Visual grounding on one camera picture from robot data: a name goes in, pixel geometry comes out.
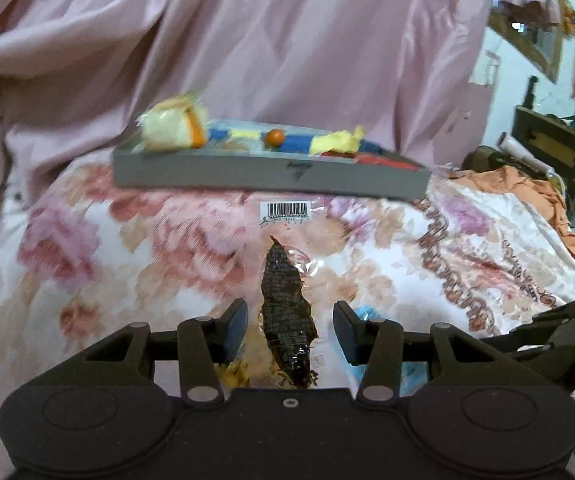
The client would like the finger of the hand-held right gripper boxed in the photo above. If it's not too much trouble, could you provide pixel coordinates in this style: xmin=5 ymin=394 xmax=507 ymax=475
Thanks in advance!
xmin=482 ymin=297 xmax=575 ymax=357
xmin=510 ymin=345 xmax=575 ymax=395

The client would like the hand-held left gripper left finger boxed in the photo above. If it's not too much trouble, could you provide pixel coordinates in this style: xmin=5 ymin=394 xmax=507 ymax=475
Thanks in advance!
xmin=85 ymin=297 xmax=249 ymax=407

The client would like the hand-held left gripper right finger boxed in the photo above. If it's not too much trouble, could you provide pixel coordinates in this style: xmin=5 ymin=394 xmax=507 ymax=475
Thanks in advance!
xmin=332 ymin=301 xmax=509 ymax=407

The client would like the clear packet with dark label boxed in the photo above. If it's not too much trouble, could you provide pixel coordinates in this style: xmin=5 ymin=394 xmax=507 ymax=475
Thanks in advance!
xmin=218 ymin=197 xmax=354 ymax=392

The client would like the grey rectangular tray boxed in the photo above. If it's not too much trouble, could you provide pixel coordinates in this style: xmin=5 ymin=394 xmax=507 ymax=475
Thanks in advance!
xmin=112 ymin=117 xmax=433 ymax=202

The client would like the orange-striped bread packet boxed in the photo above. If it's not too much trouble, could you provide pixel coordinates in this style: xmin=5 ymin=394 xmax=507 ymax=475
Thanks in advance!
xmin=136 ymin=91 xmax=209 ymax=152

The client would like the blue and white snack packet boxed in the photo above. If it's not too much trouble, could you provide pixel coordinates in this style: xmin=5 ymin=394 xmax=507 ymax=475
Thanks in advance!
xmin=347 ymin=305 xmax=434 ymax=402

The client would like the dark wooden furniture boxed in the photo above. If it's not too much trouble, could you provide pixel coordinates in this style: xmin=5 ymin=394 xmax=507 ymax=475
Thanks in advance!
xmin=510 ymin=105 xmax=575 ymax=241

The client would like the floral blanket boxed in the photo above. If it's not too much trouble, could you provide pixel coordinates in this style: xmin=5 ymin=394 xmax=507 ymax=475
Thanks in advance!
xmin=0 ymin=160 xmax=575 ymax=480

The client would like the white paper roll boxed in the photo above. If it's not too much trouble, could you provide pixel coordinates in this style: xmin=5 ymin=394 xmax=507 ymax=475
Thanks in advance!
xmin=498 ymin=131 xmax=554 ymax=174

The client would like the dark olive bag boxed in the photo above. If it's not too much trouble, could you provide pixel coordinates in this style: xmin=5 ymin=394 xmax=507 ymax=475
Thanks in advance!
xmin=462 ymin=145 xmax=507 ymax=172

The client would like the red snack packet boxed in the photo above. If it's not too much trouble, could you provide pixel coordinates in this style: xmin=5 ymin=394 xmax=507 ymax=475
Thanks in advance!
xmin=352 ymin=154 xmax=419 ymax=170

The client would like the crumpled yellow wrapper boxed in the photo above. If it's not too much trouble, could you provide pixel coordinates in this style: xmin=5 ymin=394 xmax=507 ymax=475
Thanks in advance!
xmin=310 ymin=126 xmax=367 ymax=157

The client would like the framed wall mirror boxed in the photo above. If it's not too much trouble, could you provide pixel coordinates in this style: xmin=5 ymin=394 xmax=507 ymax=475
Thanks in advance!
xmin=487 ymin=0 xmax=569 ymax=84

